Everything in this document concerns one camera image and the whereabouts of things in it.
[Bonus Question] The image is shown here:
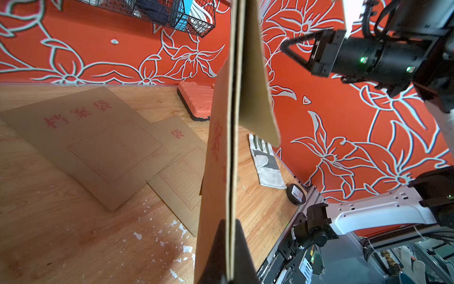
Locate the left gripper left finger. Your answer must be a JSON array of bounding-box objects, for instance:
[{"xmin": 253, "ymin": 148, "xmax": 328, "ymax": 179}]
[{"xmin": 198, "ymin": 220, "xmax": 227, "ymax": 284}]

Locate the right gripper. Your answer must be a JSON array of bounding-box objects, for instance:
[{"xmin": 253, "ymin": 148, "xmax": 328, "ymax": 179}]
[{"xmin": 280, "ymin": 29, "xmax": 346, "ymax": 78}]

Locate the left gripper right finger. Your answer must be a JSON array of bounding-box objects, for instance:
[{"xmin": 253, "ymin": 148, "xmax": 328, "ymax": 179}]
[{"xmin": 232, "ymin": 220, "xmax": 260, "ymax": 284}]

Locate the kraft file bag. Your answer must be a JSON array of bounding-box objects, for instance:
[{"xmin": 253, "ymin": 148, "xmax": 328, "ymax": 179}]
[
  {"xmin": 1, "ymin": 87, "xmax": 180, "ymax": 210},
  {"xmin": 194, "ymin": 1, "xmax": 280, "ymax": 284},
  {"xmin": 148, "ymin": 116, "xmax": 207, "ymax": 236}
]

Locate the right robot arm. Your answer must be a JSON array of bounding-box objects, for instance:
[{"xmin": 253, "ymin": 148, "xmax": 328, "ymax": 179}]
[{"xmin": 262, "ymin": 1, "xmax": 454, "ymax": 203}]

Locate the white grey work glove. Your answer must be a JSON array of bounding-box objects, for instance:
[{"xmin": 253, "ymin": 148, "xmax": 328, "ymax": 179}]
[{"xmin": 248, "ymin": 133, "xmax": 286, "ymax": 189}]

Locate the red plastic tool case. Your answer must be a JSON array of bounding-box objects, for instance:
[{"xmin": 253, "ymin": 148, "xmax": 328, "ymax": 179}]
[{"xmin": 177, "ymin": 81, "xmax": 215, "ymax": 121}]

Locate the dark blue round object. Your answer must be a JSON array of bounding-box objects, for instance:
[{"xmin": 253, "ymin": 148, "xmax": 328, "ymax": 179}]
[{"xmin": 135, "ymin": 0, "xmax": 169, "ymax": 24}]

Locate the white cable bundle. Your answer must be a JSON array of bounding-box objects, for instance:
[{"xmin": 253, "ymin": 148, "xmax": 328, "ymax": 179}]
[{"xmin": 189, "ymin": 0, "xmax": 216, "ymax": 34}]

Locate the black wire basket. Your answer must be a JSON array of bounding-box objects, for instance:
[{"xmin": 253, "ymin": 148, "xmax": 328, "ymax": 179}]
[{"xmin": 83, "ymin": 0, "xmax": 216, "ymax": 37}]

